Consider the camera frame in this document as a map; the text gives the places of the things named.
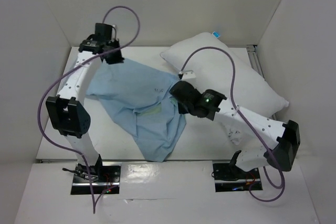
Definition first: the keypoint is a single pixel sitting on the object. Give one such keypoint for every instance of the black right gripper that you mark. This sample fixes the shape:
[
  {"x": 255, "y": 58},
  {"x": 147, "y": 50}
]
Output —
[{"x": 177, "y": 91}]

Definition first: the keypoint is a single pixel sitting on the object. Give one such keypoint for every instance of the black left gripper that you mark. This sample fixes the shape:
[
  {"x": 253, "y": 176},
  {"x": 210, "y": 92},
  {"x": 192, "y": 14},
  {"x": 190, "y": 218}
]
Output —
[{"x": 117, "y": 59}]

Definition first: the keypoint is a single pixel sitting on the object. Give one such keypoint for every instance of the white pillow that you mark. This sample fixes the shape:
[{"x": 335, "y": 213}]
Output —
[{"x": 216, "y": 67}]

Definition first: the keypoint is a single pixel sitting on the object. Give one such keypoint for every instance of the light blue pillowcase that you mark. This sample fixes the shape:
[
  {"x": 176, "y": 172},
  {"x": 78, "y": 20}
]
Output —
[{"x": 136, "y": 97}]

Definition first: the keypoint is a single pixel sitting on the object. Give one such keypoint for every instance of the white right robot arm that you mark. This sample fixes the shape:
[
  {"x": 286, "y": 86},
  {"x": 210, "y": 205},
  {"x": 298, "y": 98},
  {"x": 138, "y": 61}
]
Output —
[{"x": 279, "y": 141}]

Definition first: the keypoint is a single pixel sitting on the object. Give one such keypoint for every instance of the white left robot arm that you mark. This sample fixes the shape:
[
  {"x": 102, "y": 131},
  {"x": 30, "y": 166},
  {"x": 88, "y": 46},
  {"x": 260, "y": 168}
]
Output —
[{"x": 66, "y": 110}]

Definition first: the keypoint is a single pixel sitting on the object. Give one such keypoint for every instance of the blue pillow tag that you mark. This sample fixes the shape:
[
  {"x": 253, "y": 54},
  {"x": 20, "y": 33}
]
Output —
[{"x": 216, "y": 34}]

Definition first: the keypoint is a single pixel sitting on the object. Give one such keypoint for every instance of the aluminium rail frame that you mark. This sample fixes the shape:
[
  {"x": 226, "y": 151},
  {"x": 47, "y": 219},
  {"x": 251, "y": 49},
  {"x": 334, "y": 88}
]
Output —
[{"x": 268, "y": 102}]

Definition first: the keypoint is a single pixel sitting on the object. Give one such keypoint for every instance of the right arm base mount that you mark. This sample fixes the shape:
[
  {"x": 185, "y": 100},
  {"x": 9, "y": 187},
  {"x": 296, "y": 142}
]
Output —
[{"x": 231, "y": 179}]

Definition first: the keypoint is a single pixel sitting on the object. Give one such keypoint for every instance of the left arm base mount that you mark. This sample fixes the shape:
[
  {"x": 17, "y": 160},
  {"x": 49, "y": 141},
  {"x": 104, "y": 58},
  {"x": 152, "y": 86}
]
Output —
[{"x": 108, "y": 180}]

